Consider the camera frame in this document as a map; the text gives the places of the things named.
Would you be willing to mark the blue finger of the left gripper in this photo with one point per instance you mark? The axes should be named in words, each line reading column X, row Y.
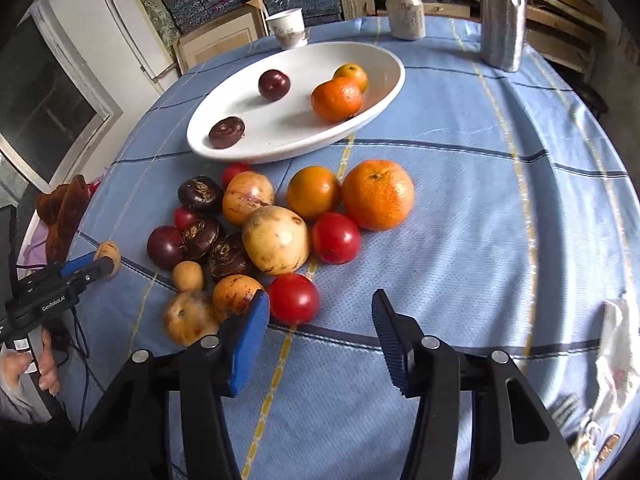
column 76, row 264

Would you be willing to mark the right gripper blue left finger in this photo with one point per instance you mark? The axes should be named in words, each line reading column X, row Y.
column 241, row 338

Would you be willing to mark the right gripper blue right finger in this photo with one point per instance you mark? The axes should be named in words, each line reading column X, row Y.
column 399, row 335

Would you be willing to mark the large tan ribbed fruit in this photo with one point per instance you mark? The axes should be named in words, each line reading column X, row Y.
column 109, row 253

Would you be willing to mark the pale yellow apple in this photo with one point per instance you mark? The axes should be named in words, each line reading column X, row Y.
column 189, row 317

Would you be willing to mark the small tan round fruit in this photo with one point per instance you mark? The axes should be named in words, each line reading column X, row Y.
column 187, row 276

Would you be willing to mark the yellow potato-like fruit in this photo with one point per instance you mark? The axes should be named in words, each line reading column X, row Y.
column 276, row 239

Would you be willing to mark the large orange tangerine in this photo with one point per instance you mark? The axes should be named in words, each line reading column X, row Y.
column 378, row 194

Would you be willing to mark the orange persimmon fruit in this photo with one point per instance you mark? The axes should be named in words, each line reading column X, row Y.
column 313, row 191

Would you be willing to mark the small yellow orange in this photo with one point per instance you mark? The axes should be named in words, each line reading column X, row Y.
column 355, row 73

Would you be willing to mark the orange speckled fruit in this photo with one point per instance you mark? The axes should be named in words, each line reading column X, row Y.
column 233, row 294

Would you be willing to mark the red cherry tomato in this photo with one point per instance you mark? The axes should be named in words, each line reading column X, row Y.
column 232, row 171

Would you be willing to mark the dark brown fruit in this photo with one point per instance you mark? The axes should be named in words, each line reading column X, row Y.
column 226, row 132

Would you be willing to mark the brown plush toy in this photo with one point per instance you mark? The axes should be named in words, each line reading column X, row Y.
column 61, row 212

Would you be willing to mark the white oval plate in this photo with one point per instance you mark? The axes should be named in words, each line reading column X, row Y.
column 289, row 127

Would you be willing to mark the white crumpled tissue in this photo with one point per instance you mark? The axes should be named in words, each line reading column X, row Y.
column 617, row 363

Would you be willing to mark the wooden framed panel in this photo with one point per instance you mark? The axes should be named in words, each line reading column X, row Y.
column 230, row 31

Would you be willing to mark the white paper cup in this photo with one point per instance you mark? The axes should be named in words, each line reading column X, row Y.
column 289, row 28

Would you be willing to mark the white drink can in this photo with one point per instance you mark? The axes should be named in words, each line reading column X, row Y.
column 406, row 19

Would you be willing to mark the silver metal bottle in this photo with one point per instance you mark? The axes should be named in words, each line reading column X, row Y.
column 503, row 33

